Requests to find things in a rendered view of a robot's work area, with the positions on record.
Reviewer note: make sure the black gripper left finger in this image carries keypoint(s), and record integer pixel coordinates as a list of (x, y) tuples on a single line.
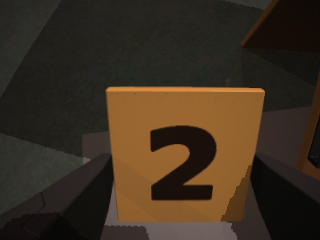
[(74, 208)]

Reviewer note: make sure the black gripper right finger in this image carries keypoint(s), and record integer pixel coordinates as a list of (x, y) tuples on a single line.
[(288, 199)]

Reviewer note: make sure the brown square tile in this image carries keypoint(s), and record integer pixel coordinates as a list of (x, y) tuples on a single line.
[(182, 154)]

